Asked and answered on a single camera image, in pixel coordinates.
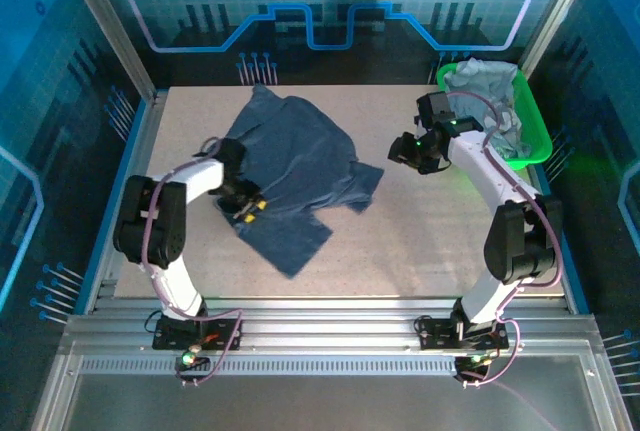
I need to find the aluminium frame rail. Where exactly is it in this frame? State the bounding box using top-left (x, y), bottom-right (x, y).
top-left (59, 298), bottom-right (601, 358)

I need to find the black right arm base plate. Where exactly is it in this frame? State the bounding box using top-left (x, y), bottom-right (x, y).
top-left (417, 318), bottom-right (510, 352)

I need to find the green plastic basket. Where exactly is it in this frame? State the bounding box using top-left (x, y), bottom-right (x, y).
top-left (437, 61), bottom-right (554, 171)

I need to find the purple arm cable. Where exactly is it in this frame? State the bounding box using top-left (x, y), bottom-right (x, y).
top-left (141, 136), bottom-right (246, 388)
top-left (447, 90), bottom-right (566, 431)

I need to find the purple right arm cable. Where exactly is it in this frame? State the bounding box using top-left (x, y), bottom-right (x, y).
top-left (447, 90), bottom-right (566, 431)

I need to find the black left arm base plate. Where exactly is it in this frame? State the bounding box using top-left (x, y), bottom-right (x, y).
top-left (152, 315), bottom-right (244, 351)

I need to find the slotted metal strip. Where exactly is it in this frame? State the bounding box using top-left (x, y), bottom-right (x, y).
top-left (79, 356), bottom-right (459, 377)

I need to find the black connector box green light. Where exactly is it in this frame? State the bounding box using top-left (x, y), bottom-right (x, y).
top-left (453, 353), bottom-right (494, 383)
top-left (174, 350), bottom-right (211, 378)

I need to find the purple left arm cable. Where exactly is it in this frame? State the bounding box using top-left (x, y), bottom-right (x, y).
top-left (141, 136), bottom-right (246, 388)

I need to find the crumpled grey t-shirt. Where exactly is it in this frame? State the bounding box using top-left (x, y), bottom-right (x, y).
top-left (443, 57), bottom-right (534, 161)

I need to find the dark blue t-shirt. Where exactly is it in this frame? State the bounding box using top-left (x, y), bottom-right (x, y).
top-left (214, 83), bottom-right (385, 281)

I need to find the aluminium corner post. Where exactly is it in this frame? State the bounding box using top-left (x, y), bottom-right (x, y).
top-left (518, 0), bottom-right (601, 77)
top-left (54, 0), bottom-right (157, 102)

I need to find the grey metal tray panel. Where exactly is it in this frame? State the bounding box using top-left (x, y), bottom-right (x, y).
top-left (29, 350), bottom-right (632, 431)

